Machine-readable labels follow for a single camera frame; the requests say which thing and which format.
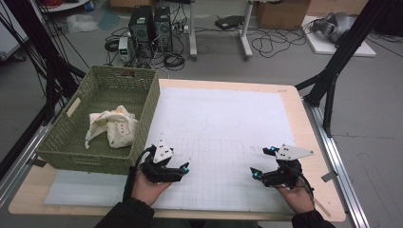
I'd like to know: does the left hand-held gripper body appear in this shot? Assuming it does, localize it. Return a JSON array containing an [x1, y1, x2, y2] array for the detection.
[[138, 139, 183, 185]]

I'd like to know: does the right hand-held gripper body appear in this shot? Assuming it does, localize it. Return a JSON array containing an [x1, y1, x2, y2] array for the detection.
[[261, 143, 316, 190]]

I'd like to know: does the cream egg-print cloth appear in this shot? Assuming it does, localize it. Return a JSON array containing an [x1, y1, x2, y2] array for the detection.
[[84, 104, 141, 150]]

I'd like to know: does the green woven basket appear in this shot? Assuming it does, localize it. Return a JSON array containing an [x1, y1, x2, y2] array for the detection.
[[35, 65, 161, 176]]

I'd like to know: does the person's left hand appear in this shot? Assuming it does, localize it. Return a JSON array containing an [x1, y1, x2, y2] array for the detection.
[[130, 172, 172, 207]]

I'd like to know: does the person's right hand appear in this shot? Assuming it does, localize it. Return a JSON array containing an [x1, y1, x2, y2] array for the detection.
[[274, 182, 316, 215]]

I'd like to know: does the white gridded foam mat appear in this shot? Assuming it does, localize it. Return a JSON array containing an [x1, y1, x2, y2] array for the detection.
[[44, 86, 297, 213]]

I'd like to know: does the grey power supply unit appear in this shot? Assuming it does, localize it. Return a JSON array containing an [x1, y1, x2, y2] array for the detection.
[[118, 36, 133, 63]]

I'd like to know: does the white floor board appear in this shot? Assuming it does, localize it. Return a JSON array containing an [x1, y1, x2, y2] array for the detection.
[[302, 15, 378, 58]]

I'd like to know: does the white desk leg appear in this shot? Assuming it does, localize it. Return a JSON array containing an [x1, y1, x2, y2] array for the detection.
[[188, 0, 200, 61], [239, 0, 255, 61]]

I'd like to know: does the narrow black computer tower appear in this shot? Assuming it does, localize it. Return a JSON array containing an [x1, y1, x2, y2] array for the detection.
[[153, 6, 174, 53]]

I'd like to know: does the white power strip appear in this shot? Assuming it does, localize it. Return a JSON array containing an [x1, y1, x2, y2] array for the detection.
[[170, 23, 191, 34]]

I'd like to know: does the wide black computer tower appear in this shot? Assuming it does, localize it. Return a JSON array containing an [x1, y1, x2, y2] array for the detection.
[[127, 5, 156, 59]]

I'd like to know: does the flat black device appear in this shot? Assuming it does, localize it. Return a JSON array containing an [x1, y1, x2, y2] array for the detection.
[[214, 14, 247, 31]]

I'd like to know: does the brown cardboard box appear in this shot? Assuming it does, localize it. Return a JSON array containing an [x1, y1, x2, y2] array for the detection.
[[255, 0, 313, 31]]

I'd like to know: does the grey helmet-like device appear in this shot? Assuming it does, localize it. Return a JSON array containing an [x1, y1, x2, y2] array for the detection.
[[310, 11, 357, 44]]

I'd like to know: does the grey-blue floor sheet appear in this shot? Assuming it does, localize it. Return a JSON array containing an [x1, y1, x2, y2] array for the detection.
[[97, 10, 124, 31]]

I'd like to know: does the clear plastic bag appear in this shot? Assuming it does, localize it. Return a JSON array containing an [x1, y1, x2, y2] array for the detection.
[[66, 13, 100, 34]]

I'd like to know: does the white round table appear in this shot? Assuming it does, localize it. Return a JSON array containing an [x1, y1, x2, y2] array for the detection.
[[37, 0, 91, 13]]

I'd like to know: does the white cabinet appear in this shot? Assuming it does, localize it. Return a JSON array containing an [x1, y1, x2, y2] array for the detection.
[[0, 6, 29, 62]]

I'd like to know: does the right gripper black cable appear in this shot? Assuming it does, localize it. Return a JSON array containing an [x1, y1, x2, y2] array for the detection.
[[294, 170, 317, 207]]

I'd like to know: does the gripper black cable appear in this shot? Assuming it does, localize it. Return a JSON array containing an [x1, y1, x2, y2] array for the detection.
[[294, 170, 317, 207], [123, 146, 154, 202]]

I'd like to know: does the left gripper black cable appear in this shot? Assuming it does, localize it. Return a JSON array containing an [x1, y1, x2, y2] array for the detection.
[[123, 146, 154, 202]]

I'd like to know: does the grey metal bracket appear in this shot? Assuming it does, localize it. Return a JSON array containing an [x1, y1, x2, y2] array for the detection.
[[320, 170, 339, 183]]

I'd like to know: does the aluminium rail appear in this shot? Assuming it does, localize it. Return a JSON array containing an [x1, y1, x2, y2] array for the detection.
[[0, 122, 53, 208], [302, 98, 372, 228]]

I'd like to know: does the coiled black cable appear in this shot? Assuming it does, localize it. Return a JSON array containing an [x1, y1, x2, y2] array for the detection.
[[163, 51, 186, 71]]

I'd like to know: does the loose black floor cable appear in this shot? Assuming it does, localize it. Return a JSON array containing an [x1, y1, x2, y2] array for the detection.
[[250, 27, 313, 60]]

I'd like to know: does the black metal frame stand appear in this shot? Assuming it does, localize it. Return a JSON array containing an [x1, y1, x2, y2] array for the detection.
[[294, 0, 393, 139], [0, 0, 87, 127]]

